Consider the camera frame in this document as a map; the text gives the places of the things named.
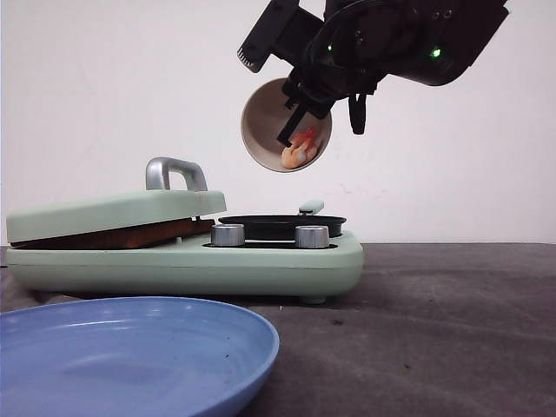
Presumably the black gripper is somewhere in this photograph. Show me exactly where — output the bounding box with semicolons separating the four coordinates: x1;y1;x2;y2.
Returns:
277;1;425;148

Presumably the orange toy shrimp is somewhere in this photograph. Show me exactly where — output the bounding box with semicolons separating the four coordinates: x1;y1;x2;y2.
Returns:
281;126;321;169

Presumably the beige ceramic bowl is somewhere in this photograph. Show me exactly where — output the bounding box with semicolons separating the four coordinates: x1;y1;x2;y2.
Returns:
241;78;332;173

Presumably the breakfast maker hinged lid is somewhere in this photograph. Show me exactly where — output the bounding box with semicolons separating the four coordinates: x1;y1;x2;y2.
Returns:
6;157;226;244

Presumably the white bread slice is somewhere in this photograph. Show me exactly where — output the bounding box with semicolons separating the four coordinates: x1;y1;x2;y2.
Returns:
10;218;194;250
175;219;215;238

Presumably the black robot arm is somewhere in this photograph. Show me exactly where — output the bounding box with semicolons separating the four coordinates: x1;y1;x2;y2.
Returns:
277;1;508;148

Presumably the mint green breakfast maker base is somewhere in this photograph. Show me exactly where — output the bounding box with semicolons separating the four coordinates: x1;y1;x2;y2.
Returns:
6;231;364;301

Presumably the small black frying pan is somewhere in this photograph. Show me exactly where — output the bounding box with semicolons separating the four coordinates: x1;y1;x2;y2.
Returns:
219;200;347;241

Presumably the right silver control knob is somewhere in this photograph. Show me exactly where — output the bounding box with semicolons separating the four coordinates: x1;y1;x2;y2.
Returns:
295;225;329;249

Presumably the silver control knob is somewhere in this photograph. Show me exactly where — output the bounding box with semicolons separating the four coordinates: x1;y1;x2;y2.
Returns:
210;223;245;248
295;225;329;249

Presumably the left silver control knob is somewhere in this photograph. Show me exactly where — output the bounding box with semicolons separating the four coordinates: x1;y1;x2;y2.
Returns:
210;223;245;248

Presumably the blue plate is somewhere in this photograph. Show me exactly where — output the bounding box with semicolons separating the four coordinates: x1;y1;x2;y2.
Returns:
1;297;280;416

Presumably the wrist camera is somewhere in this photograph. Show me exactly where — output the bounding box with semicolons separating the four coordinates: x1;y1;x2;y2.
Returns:
237;0;324;73

